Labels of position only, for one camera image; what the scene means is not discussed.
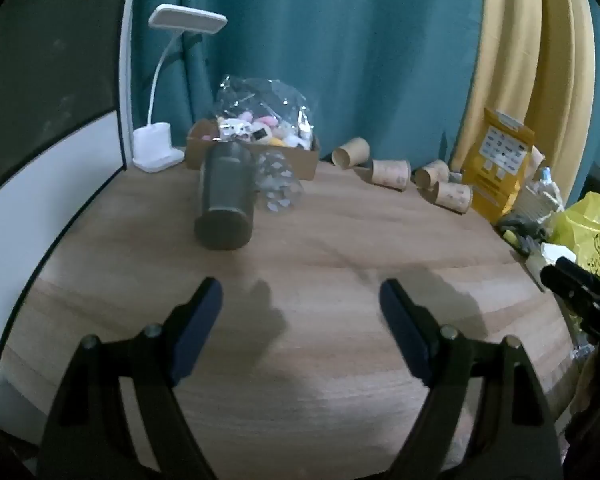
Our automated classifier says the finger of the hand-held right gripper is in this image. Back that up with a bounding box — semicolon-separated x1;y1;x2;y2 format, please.
540;256;600;358

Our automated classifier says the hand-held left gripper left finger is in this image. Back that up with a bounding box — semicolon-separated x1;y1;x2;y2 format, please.
36;276;224;480

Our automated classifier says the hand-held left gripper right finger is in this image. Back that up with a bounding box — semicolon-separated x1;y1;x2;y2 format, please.
379;278;566;480

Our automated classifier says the dark grey metal cup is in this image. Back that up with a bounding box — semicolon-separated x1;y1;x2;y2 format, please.
194;142;257;251

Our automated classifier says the brown paper cup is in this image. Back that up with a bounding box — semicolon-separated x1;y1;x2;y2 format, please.
371;159;412;191
331;137;371;168
414;160;451;189
432;181;473;215

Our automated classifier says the clear patterned plastic cup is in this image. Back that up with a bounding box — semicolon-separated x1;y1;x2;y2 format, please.
254;150;305;215

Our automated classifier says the yellow plastic bag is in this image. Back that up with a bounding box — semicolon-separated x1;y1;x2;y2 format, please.
550;191;600;291

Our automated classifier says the clear plastic wrapper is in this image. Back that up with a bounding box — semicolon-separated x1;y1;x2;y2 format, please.
517;145;566;228

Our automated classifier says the yellow printed packet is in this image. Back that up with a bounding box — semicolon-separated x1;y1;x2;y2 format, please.
461;108;536;226

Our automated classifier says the cardboard box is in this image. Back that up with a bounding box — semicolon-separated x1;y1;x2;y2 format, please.
185;119;321;182

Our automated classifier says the white desk lamp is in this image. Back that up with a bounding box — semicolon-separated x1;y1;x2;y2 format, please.
132;4;228;174

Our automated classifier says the clear plastic bag of toys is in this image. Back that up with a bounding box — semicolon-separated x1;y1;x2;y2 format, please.
213;75;315;151

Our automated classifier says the yellow curtain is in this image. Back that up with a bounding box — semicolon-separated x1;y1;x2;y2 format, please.
452;0;597;196

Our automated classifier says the teal curtain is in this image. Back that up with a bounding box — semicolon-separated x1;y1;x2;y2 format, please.
130;0;486;171

